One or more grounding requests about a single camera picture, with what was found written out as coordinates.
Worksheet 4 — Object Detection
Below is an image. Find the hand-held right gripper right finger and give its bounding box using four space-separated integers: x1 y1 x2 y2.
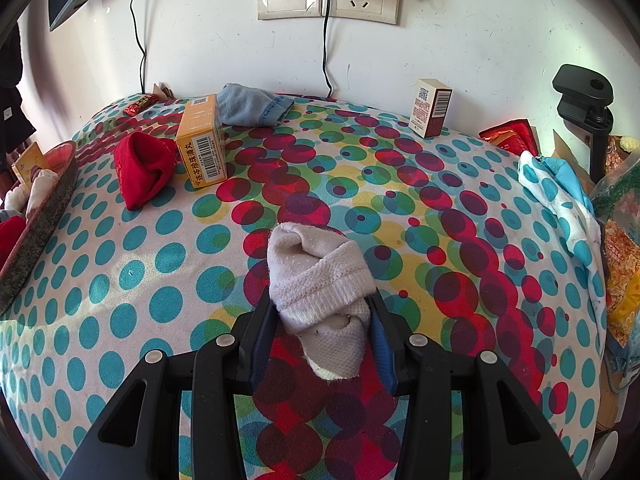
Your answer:
366 294 583 480

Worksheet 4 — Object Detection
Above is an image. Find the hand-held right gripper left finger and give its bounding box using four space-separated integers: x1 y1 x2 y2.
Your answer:
60 285 279 480

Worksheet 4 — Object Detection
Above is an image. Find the pale pink sock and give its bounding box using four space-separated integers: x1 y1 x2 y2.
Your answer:
266 222 377 381

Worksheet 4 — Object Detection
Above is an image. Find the red tray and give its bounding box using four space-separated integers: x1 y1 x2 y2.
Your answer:
0 141 80 313

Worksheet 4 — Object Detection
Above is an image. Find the large red sock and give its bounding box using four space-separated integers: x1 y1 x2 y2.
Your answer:
0 217 26 271

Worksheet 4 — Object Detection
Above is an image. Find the large orange box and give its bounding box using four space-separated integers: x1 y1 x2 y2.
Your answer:
12 142 48 183

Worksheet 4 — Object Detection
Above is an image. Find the colourful dotted blanket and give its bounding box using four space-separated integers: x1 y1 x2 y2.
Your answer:
0 92 608 480

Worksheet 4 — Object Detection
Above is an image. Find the small orange box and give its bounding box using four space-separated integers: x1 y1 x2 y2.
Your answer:
175 94 228 191

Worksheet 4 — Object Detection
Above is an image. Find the small red sock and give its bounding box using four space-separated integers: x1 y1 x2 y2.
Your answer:
114 131 176 211

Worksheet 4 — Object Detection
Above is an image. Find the blue dotted white cloth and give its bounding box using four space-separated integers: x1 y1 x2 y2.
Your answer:
517 150 608 311

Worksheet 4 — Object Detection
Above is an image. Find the light blue sock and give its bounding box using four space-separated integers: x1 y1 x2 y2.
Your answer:
216 83 296 127

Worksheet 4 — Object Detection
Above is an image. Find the white and brown box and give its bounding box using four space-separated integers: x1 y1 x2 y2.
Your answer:
409 78 453 139

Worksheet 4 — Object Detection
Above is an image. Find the red snack packet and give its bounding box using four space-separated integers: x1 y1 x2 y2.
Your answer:
479 119 541 156

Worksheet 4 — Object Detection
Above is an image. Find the clear bag of snacks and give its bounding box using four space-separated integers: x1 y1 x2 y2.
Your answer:
590 135 640 351

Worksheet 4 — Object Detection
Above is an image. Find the red candy bar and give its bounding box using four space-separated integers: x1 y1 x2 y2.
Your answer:
124 94 157 117

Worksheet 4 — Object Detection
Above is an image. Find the white sock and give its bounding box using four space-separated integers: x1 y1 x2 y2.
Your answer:
25 169 60 218
4 185 28 211

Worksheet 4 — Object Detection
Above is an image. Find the cardboard box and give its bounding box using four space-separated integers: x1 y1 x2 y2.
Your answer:
551 129 596 186

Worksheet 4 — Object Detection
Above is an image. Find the black clamp stand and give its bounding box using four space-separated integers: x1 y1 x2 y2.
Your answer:
551 64 615 183

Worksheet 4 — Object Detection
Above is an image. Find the black charger cable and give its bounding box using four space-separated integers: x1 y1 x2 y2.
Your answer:
321 0 334 99

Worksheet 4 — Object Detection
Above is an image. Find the thin black cable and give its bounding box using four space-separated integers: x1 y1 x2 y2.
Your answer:
129 0 149 97

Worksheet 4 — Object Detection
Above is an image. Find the wall power socket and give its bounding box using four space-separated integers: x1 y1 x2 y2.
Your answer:
320 0 402 26

